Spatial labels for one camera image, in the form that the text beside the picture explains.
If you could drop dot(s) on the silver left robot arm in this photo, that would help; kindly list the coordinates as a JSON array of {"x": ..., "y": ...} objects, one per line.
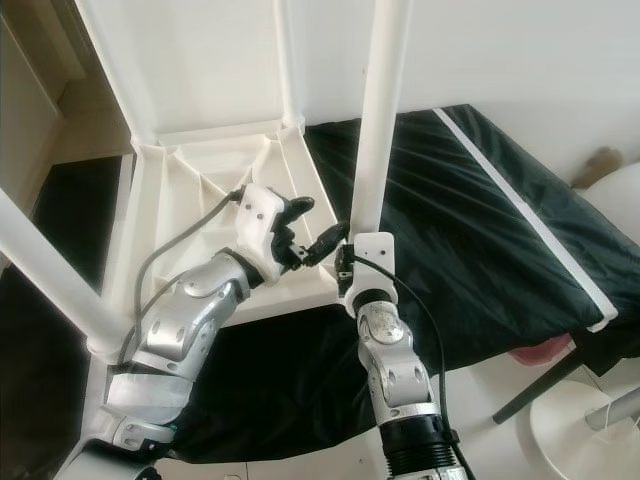
[{"x": 190, "y": 320}]

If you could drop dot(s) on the brown object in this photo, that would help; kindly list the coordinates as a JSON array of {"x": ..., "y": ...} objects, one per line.
[{"x": 595, "y": 165}]

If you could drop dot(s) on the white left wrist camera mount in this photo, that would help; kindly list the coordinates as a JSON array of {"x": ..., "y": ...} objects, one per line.
[{"x": 265, "y": 225}]

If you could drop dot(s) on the pink slipper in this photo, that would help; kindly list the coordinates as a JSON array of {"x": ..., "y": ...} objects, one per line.
[{"x": 540, "y": 350}]

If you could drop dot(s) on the black table cloth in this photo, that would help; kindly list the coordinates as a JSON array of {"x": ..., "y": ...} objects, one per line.
[{"x": 490, "y": 230}]

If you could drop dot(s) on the cream plastic table top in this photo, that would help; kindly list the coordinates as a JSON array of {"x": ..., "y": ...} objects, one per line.
[{"x": 170, "y": 200}]

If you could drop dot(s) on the white round object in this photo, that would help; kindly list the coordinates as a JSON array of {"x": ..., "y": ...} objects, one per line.
[{"x": 618, "y": 195}]

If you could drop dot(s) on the white standing fan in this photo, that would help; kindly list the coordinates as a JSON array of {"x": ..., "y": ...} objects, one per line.
[{"x": 585, "y": 430}]

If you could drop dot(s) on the black metal stand leg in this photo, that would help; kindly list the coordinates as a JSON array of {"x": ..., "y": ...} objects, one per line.
[{"x": 555, "y": 385}]

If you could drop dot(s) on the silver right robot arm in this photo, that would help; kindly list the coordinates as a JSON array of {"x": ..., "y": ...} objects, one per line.
[{"x": 395, "y": 350}]

